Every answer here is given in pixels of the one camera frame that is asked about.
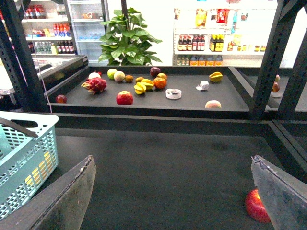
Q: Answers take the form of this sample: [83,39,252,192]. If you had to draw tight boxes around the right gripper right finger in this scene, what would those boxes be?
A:
[251,155,307,230]

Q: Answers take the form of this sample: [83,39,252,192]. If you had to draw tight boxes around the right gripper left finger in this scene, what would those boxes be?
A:
[0,155,96,230]

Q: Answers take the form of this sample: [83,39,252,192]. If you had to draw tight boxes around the yellow mango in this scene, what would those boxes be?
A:
[25,152,54,188]

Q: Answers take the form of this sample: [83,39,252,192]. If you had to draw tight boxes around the light blue plastic basket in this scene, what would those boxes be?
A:
[0,111,59,219]

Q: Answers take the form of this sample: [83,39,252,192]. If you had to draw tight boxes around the brown basket handle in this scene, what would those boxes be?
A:
[0,118,38,138]

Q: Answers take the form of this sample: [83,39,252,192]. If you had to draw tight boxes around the red apple near finger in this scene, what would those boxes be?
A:
[245,188,271,223]

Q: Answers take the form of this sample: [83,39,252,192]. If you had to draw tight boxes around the small dark red apple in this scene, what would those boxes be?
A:
[56,94,67,104]

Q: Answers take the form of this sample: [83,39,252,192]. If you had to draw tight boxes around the pale peach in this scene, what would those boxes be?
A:
[205,100,222,108]

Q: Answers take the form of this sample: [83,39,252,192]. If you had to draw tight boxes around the red dragon fruit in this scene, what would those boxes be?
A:
[81,77,107,95]

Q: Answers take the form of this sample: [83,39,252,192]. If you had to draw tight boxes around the white round fruit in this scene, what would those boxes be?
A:
[88,72,101,80]

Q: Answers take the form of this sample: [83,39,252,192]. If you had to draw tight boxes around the black chest freezer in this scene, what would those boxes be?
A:
[32,55,89,90]

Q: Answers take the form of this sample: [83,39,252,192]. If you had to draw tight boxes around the yellow star fruit right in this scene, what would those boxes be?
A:
[209,71,223,82]

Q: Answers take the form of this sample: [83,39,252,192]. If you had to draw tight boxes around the yellow star fruit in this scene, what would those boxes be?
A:
[133,82,146,95]
[209,71,223,82]
[141,79,154,90]

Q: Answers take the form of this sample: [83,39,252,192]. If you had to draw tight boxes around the crumpled white paper strip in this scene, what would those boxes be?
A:
[196,81,209,91]

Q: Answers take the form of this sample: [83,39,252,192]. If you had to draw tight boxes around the yellow star fruit front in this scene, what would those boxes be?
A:
[133,82,146,95]

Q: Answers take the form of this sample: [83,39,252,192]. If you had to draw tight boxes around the beige round melon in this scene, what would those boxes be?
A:
[114,71,125,82]

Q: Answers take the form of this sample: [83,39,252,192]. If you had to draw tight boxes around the green apple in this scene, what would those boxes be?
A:
[107,69,117,80]

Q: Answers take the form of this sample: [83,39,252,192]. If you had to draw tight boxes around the brown kiwi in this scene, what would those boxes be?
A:
[125,75,134,83]

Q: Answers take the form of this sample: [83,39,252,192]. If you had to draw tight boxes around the yellow brown fruit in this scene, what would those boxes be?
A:
[135,77,144,83]

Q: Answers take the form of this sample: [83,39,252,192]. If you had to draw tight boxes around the black fruit display tray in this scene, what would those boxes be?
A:
[47,66,250,119]

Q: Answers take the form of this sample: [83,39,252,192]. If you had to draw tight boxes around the yellow star fruit back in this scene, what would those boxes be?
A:
[141,79,154,90]

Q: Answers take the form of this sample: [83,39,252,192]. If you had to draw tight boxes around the white tape roll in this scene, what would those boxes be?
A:
[165,89,182,100]

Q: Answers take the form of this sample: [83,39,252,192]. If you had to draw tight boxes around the orange persimmon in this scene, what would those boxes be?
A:
[153,77,167,89]

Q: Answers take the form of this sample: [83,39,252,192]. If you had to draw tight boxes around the dark purple fruit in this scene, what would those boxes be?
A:
[150,67,161,78]

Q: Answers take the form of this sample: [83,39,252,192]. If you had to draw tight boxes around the red yellow apple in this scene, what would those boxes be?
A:
[157,73,168,81]

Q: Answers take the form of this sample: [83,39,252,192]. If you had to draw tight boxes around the green potted plant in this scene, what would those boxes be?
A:
[98,8,162,66]

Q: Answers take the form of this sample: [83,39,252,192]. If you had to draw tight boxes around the white shelf with bottles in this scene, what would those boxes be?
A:
[172,6,274,67]

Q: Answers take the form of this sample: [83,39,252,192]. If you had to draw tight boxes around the left drinks shelf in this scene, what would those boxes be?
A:
[14,0,76,56]

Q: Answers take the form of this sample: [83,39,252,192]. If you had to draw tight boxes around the glass door refrigerator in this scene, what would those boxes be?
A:
[66,0,109,66]

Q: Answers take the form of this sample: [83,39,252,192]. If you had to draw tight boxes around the black metal rack post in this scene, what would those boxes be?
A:
[249,0,307,120]

